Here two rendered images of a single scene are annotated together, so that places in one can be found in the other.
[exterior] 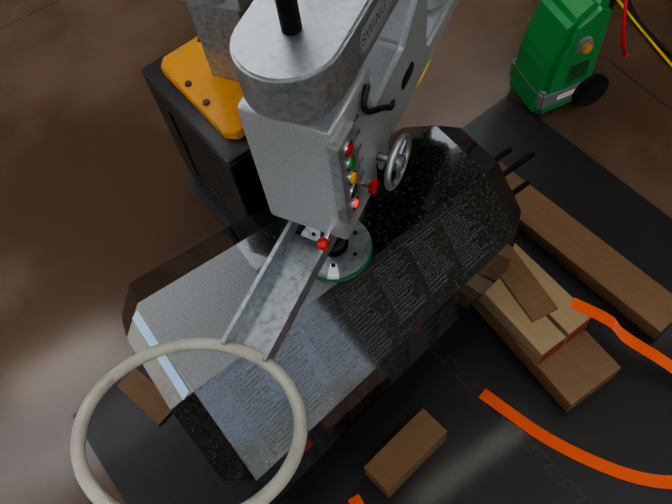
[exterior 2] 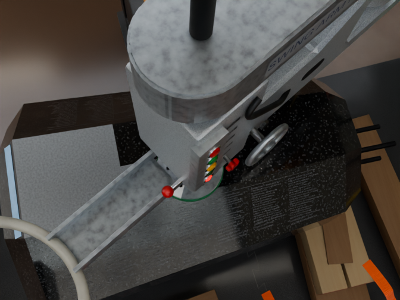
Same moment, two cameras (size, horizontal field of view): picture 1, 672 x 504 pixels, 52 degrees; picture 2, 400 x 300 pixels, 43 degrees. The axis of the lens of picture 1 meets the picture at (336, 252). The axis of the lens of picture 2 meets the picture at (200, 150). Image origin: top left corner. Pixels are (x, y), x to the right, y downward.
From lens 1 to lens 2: 0.59 m
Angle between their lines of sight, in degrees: 12
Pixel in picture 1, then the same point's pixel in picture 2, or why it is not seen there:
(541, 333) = (330, 276)
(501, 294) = (315, 230)
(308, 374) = (125, 256)
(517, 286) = (330, 230)
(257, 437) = (65, 287)
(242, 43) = (144, 24)
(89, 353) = not seen: outside the picture
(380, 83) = (280, 80)
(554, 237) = (380, 198)
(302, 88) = (182, 103)
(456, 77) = not seen: hidden behind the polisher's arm
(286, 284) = (125, 203)
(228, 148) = not seen: hidden behind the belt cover
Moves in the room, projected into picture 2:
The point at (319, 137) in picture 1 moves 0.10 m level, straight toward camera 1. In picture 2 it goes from (188, 136) to (175, 185)
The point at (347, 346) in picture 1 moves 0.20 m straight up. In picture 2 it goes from (166, 246) to (165, 238)
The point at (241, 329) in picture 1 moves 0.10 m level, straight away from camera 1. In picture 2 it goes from (70, 228) to (68, 191)
